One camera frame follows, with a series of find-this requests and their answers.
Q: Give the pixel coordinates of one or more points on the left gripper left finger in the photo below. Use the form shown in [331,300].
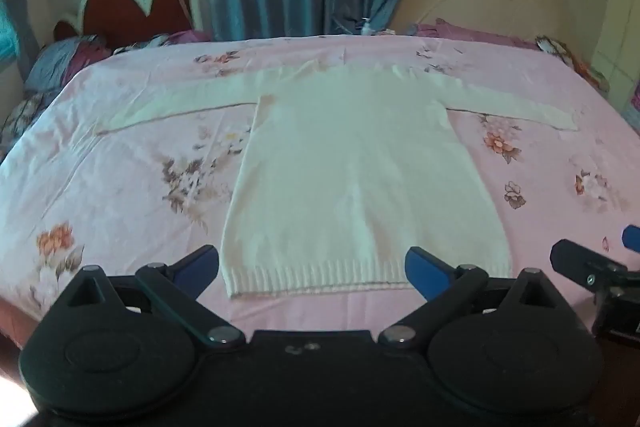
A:
[174,289]

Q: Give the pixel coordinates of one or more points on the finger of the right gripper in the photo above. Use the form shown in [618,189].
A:
[631,238]
[585,267]

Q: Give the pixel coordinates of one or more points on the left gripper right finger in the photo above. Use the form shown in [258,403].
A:
[447,291]

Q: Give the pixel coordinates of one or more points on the white knit sweater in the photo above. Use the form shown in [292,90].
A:
[345,169]

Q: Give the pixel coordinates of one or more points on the blue purple bedding pile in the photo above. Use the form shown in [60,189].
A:
[57,64]

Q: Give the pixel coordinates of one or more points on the purple pillow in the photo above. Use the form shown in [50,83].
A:
[443,30]

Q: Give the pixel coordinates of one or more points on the white lotion bottle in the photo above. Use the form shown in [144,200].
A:
[366,28]

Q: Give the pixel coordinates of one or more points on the red white scalloped headboard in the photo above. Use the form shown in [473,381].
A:
[122,23]

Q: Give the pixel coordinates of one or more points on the cream round headboard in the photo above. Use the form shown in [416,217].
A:
[525,19]

